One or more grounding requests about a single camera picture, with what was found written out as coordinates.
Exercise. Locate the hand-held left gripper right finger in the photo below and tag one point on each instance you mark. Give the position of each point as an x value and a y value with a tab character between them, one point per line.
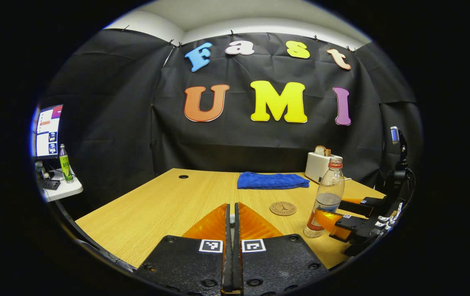
276	263

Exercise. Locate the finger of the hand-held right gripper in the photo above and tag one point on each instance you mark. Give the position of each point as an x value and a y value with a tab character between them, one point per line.
346	224
362	204

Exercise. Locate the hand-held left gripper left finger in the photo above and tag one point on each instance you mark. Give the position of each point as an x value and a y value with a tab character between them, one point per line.
193	263

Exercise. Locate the clear plastic water bottle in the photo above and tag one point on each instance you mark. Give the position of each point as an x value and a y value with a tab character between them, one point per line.
330	185

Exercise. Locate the round wooden coaster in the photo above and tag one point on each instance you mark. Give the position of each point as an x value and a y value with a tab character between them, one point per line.
283	208

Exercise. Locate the green drink bottle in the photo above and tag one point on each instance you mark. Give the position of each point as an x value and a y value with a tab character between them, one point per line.
66	166

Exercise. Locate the white toaster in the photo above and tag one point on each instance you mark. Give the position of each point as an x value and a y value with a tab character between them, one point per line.
315	166

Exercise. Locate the bread slice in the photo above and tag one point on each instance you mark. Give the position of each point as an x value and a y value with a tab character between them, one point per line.
322	151

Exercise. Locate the blue towel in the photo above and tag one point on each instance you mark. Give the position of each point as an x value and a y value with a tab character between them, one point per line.
272	181

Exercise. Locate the black backdrop cloth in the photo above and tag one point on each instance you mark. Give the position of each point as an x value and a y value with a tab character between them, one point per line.
239	139

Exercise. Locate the white side table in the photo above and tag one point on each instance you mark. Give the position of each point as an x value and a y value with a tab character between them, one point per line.
68	191

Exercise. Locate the black keyboard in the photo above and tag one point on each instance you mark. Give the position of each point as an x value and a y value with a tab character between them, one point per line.
50	184

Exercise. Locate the computer monitor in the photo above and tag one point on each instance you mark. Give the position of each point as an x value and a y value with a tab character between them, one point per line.
48	131

